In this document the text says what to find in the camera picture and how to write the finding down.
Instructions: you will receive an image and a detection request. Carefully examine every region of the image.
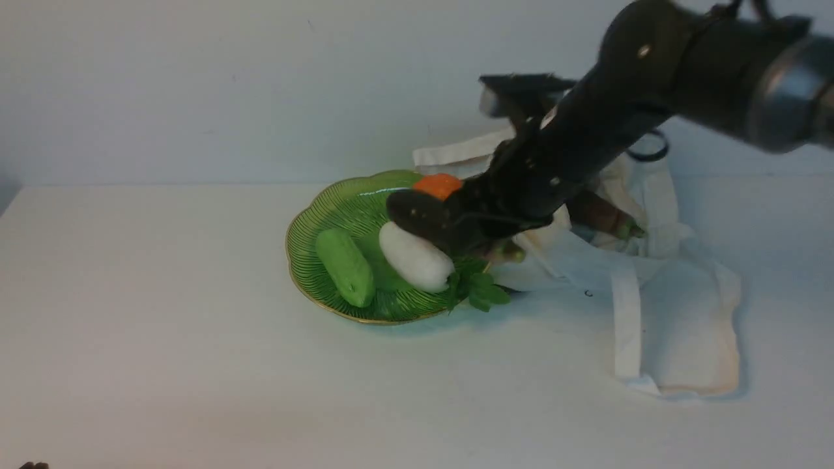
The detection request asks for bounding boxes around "white radish with green leaves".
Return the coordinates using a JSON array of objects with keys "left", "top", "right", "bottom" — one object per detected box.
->
[{"left": 379, "top": 221, "right": 511, "bottom": 312}]

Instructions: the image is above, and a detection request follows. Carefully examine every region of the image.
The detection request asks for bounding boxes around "green ribbed glass plate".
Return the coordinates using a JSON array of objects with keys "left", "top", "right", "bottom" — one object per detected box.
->
[{"left": 286, "top": 170, "right": 497, "bottom": 324}]

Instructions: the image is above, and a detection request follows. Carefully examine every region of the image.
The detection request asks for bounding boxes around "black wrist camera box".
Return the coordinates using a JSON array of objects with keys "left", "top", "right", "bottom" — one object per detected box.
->
[{"left": 479, "top": 72, "right": 577, "bottom": 130}]

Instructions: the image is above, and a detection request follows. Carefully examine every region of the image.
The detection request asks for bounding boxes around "orange round vegetable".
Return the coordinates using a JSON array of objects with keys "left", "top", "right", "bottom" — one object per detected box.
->
[{"left": 412, "top": 173, "right": 464, "bottom": 200}]

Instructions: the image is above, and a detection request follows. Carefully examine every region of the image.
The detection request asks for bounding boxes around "dark object at bottom edge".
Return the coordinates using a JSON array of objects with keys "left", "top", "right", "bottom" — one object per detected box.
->
[{"left": 19, "top": 461, "right": 50, "bottom": 469}]

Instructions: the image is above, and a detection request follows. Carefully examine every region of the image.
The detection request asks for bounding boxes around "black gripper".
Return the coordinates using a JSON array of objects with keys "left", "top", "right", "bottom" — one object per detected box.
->
[{"left": 385, "top": 120, "right": 593, "bottom": 253}]

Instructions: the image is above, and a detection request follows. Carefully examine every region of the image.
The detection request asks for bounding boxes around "green cucumber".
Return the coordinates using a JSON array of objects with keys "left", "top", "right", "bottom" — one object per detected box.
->
[{"left": 315, "top": 228, "right": 377, "bottom": 307}]

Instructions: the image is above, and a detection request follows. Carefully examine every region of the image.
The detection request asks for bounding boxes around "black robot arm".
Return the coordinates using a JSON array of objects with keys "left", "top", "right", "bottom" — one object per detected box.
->
[{"left": 386, "top": 1, "right": 833, "bottom": 253}]

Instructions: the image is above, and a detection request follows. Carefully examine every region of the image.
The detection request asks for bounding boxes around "white cloth bag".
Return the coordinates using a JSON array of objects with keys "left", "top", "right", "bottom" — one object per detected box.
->
[{"left": 413, "top": 124, "right": 741, "bottom": 398}]

